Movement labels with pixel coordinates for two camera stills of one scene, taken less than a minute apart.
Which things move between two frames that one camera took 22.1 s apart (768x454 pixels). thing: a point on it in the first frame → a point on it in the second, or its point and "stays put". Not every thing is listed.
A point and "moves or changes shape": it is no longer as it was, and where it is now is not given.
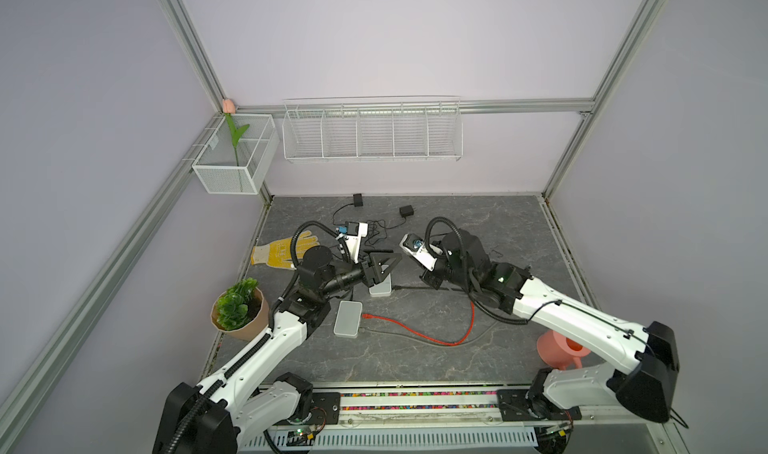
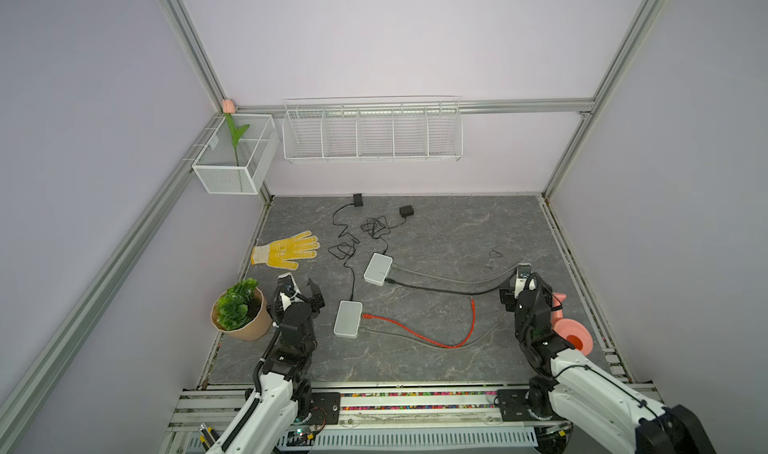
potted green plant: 241,310 stays put
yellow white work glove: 280,253 stays put
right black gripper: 429,278 → 508,296
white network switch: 382,289 moves or changes shape
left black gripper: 370,270 → 315,301
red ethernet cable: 368,316 stays put
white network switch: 348,318 stays put
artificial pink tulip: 229,109 stays put
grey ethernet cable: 477,338 stays put
